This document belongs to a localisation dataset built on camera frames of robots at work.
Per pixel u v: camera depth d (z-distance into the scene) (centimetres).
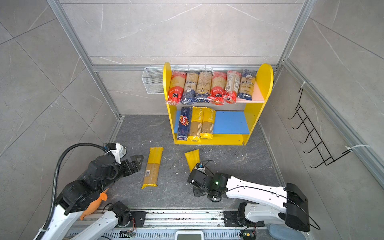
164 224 73
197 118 95
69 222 41
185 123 92
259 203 47
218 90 69
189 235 66
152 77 98
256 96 73
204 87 73
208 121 94
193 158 84
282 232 68
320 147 65
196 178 55
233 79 76
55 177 42
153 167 88
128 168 56
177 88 73
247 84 76
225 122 98
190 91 71
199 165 69
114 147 58
